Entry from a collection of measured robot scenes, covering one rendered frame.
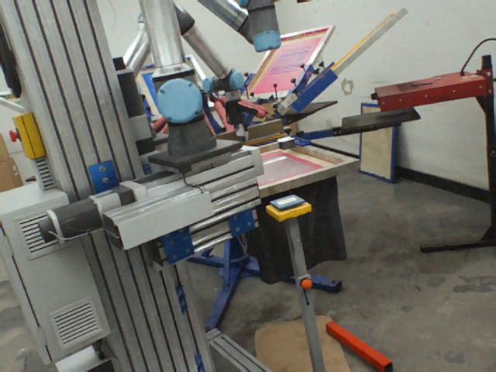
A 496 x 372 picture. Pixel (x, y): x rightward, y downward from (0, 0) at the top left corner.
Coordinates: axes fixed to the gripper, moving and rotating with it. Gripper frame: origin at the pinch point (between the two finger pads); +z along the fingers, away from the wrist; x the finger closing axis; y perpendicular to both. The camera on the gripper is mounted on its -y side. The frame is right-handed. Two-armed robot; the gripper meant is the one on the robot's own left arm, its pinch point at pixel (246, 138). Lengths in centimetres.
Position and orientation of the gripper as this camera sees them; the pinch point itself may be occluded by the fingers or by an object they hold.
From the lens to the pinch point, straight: 245.8
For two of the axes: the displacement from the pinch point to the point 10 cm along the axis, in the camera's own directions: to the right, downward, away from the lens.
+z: 1.9, 9.4, 2.8
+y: -9.3, 2.7, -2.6
